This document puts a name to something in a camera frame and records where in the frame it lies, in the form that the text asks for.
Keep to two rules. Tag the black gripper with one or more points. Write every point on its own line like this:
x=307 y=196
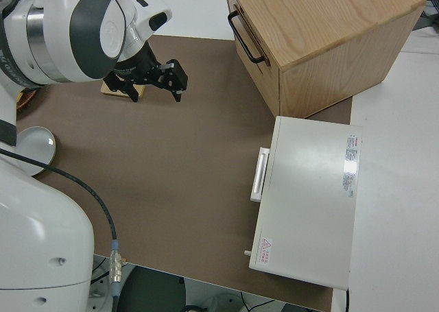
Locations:
x=137 y=66

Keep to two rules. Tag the gray plate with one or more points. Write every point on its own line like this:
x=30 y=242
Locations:
x=37 y=146

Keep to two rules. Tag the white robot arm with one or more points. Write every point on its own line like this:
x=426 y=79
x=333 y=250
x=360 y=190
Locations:
x=44 y=223

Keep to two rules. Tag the wooden mug rack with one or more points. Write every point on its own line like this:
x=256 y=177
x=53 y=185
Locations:
x=141 y=92

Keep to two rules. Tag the brown table mat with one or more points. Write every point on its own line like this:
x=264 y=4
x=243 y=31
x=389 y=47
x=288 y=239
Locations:
x=171 y=171

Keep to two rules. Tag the brown wicker basket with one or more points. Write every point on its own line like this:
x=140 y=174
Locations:
x=26 y=99

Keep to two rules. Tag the wooden drawer cabinet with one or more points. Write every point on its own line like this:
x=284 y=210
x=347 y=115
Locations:
x=326 y=34

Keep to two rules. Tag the white toaster oven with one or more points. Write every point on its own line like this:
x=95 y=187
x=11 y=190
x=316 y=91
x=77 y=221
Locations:
x=308 y=202

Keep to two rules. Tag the dark gray round pedestal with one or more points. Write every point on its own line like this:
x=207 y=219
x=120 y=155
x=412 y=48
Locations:
x=151 y=291

